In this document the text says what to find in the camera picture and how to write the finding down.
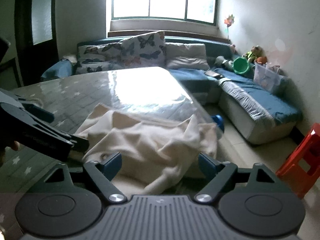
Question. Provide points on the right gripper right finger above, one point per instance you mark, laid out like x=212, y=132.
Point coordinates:
x=220, y=176

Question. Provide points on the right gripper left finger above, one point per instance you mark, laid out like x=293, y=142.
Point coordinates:
x=101, y=174

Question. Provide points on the cream white garment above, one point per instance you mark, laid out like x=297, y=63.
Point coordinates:
x=156, y=153

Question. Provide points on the blue ball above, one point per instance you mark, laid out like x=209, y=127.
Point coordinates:
x=218, y=119

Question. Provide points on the red plastic stool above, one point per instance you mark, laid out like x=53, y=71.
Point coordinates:
x=301, y=169

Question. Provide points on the blue corner sofa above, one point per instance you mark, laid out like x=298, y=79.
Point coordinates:
x=258, y=115

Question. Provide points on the long butterfly print pillow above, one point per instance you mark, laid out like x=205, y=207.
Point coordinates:
x=98, y=58

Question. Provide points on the clear plastic storage box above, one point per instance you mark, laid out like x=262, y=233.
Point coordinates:
x=269, y=80

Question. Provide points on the green plastic bucket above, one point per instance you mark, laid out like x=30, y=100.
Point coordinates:
x=241, y=66

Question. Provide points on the dark door with glass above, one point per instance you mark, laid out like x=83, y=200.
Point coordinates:
x=35, y=37

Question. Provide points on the stuffed toy doll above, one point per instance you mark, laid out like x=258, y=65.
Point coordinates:
x=255, y=55

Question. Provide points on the grey plain cushion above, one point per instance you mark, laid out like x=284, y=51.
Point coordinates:
x=186, y=55

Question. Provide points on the square butterfly print pillow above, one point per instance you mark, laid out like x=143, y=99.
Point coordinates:
x=146, y=50

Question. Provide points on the colourful pinwheel toy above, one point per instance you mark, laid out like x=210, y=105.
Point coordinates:
x=229, y=22

